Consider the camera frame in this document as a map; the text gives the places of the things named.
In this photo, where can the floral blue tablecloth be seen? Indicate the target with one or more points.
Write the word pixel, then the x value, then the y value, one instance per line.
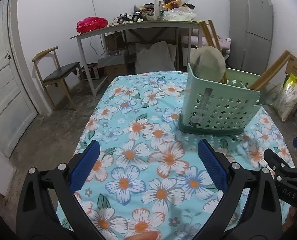
pixel 148 176

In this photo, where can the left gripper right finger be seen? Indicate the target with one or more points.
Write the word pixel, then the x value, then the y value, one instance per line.
pixel 261 216

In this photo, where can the grey desk table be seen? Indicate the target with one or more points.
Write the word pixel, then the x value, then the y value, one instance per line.
pixel 190 25

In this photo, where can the red plastic bag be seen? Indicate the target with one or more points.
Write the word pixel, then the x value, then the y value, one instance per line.
pixel 91 23

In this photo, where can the white door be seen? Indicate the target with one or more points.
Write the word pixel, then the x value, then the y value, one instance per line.
pixel 16 109

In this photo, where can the large white ceramic spoon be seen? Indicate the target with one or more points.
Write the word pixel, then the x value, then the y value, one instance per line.
pixel 208 63

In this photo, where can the steel ladle spoon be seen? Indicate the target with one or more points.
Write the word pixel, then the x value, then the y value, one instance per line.
pixel 269 94

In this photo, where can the clear plastic bag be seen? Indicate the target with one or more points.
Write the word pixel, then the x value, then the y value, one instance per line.
pixel 179 14

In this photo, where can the yellow plastic bag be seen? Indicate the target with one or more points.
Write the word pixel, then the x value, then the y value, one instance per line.
pixel 173 4

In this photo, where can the silver refrigerator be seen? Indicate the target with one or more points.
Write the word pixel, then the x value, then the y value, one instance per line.
pixel 251 33

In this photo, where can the green plastic utensil holder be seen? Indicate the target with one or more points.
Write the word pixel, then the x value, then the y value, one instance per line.
pixel 216 108

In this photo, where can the yellow green rice bag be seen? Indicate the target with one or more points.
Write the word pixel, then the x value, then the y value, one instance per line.
pixel 287 98

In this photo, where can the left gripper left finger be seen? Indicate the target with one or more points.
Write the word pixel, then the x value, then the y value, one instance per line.
pixel 36 217

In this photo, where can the wooden chair black seat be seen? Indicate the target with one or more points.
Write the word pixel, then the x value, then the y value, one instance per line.
pixel 58 76

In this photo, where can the grey pillow under desk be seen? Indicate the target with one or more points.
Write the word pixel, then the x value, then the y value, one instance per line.
pixel 155 57

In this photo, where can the right hand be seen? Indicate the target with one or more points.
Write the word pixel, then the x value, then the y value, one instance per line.
pixel 290 219

